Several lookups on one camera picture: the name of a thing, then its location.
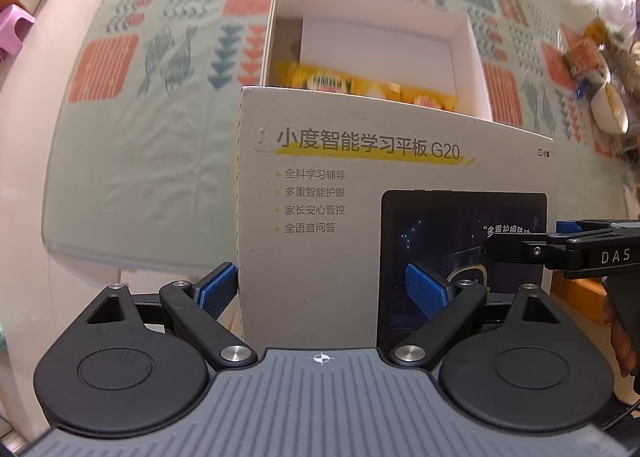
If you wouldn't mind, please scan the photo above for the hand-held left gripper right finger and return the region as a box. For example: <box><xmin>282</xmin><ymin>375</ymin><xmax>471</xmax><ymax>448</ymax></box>
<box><xmin>389</xmin><ymin>262</ymin><xmax>563</xmax><ymax>369</ymax></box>

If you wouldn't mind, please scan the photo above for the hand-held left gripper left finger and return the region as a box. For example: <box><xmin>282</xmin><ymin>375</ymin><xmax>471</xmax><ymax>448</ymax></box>
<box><xmin>87</xmin><ymin>262</ymin><xmax>256</xmax><ymax>369</ymax></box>

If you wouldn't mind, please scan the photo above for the white bowl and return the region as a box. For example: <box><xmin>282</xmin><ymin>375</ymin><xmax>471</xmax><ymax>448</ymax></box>
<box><xmin>589</xmin><ymin>81</ymin><xmax>630</xmax><ymax>136</ymax></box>

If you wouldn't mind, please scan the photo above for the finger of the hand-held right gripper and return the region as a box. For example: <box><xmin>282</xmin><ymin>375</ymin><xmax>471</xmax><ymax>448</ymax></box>
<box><xmin>482</xmin><ymin>232</ymin><xmax>571</xmax><ymax>266</ymax></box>
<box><xmin>556</xmin><ymin>219</ymin><xmax>640</xmax><ymax>238</ymax></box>

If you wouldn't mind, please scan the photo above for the yellow snack packet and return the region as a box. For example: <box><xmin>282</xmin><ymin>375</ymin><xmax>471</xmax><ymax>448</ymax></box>
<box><xmin>276</xmin><ymin>60</ymin><xmax>460</xmax><ymax>112</ymax></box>

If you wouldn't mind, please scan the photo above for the orange snack packet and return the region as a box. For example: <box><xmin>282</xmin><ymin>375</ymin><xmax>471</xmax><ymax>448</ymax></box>
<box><xmin>556</xmin><ymin>19</ymin><xmax>610</xmax><ymax>84</ymax></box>

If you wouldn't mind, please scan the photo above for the black cable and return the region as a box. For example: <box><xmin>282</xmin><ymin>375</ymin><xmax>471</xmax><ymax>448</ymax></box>
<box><xmin>600</xmin><ymin>397</ymin><xmax>640</xmax><ymax>433</ymax></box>

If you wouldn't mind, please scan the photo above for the patterned table mat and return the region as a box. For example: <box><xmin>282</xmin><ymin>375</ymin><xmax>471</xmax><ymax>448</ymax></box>
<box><xmin>41</xmin><ymin>0</ymin><xmax>631</xmax><ymax>265</ymax></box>

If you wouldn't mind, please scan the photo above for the white printed cardboard box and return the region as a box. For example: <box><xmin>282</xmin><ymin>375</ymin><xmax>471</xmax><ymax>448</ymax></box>
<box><xmin>234</xmin><ymin>0</ymin><xmax>557</xmax><ymax>354</ymax></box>

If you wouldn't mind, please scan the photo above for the purple plastic stool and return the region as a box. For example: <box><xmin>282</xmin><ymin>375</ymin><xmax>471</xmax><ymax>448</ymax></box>
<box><xmin>0</xmin><ymin>4</ymin><xmax>37</xmax><ymax>62</ymax></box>

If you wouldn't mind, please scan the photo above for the person's right hand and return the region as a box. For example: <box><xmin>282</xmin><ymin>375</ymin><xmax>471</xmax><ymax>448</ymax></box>
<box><xmin>603</xmin><ymin>293</ymin><xmax>637</xmax><ymax>379</ymax></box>

